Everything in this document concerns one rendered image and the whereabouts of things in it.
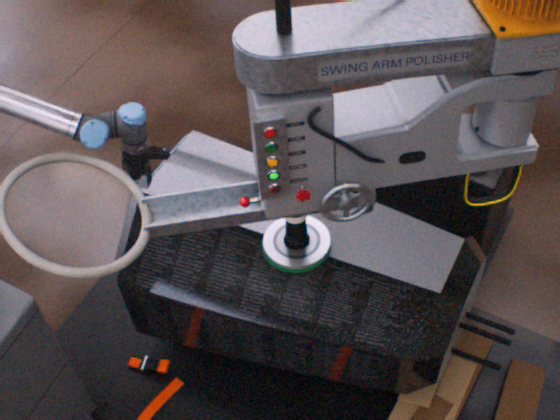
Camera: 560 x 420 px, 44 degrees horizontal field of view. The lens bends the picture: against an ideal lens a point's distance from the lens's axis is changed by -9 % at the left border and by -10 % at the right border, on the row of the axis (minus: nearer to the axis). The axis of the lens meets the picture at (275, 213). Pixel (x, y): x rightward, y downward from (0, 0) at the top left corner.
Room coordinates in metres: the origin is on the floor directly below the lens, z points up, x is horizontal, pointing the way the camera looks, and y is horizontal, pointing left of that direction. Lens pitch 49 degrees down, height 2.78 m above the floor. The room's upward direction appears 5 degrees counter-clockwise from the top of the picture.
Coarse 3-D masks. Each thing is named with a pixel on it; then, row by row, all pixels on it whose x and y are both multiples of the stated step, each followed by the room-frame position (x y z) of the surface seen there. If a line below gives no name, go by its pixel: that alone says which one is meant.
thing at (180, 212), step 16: (176, 192) 1.53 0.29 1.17; (192, 192) 1.52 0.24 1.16; (208, 192) 1.53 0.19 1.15; (224, 192) 1.53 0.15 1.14; (240, 192) 1.54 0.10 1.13; (256, 192) 1.54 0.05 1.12; (160, 208) 1.51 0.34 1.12; (176, 208) 1.50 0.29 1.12; (192, 208) 1.50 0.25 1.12; (208, 208) 1.49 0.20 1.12; (224, 208) 1.49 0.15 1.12; (240, 208) 1.48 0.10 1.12; (256, 208) 1.44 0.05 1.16; (336, 208) 1.46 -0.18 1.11; (368, 208) 1.43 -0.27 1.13; (160, 224) 1.40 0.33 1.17; (176, 224) 1.41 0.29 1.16; (192, 224) 1.41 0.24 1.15; (208, 224) 1.42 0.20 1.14; (224, 224) 1.42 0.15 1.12; (240, 224) 1.43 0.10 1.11
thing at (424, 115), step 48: (336, 96) 1.59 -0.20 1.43; (384, 96) 1.57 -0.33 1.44; (432, 96) 1.48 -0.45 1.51; (480, 96) 1.46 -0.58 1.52; (528, 96) 1.48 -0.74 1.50; (336, 144) 1.42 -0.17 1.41; (384, 144) 1.43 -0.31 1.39; (432, 144) 1.45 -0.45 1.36; (480, 144) 1.51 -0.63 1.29; (528, 144) 1.50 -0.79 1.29
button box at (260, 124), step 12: (252, 120) 1.38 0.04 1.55; (264, 120) 1.37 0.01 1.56; (276, 120) 1.37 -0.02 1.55; (264, 144) 1.37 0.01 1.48; (264, 156) 1.37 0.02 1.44; (276, 156) 1.37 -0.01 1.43; (264, 168) 1.37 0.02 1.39; (276, 168) 1.37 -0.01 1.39; (288, 168) 1.38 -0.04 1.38; (264, 180) 1.37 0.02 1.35; (276, 180) 1.37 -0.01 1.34; (288, 180) 1.37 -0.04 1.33; (264, 192) 1.37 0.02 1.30; (288, 192) 1.37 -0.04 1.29
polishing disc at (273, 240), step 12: (276, 228) 1.56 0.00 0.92; (312, 228) 1.55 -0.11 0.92; (324, 228) 1.54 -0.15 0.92; (264, 240) 1.51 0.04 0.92; (276, 240) 1.51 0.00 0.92; (312, 240) 1.50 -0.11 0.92; (324, 240) 1.49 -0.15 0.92; (276, 252) 1.46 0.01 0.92; (288, 252) 1.46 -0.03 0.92; (300, 252) 1.45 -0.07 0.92; (312, 252) 1.45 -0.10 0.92; (324, 252) 1.45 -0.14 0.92; (276, 264) 1.42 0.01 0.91; (288, 264) 1.41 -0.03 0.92; (300, 264) 1.41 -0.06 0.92; (312, 264) 1.41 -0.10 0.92
